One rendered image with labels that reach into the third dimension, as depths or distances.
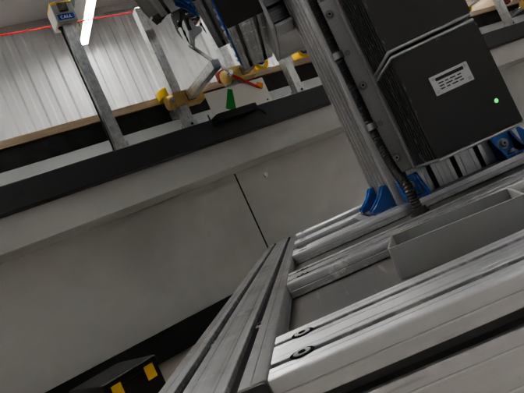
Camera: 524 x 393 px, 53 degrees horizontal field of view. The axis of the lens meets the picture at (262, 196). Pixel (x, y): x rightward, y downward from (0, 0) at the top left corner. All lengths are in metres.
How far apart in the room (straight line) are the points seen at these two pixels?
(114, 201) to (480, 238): 1.38
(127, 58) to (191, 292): 8.42
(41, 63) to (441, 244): 9.56
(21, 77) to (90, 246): 8.00
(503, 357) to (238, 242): 1.77
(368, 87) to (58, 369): 1.31
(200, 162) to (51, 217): 0.52
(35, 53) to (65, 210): 8.38
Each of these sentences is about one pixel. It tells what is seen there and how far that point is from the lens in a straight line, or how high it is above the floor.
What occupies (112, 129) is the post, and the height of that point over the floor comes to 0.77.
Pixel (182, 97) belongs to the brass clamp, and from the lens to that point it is 1.87.
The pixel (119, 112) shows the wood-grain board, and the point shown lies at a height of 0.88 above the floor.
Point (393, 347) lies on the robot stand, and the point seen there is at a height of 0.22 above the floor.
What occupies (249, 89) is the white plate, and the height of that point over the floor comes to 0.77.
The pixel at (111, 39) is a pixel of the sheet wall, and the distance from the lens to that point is 10.23.
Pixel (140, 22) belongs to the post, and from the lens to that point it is 1.97.
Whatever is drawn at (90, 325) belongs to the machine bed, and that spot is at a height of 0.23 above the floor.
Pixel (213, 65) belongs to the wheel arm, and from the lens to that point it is 1.68.
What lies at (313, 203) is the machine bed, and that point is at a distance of 2.24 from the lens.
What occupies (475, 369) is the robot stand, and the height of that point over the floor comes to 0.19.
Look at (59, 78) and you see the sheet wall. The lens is 9.82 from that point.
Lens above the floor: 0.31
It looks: 2 degrees up
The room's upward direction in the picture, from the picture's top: 24 degrees counter-clockwise
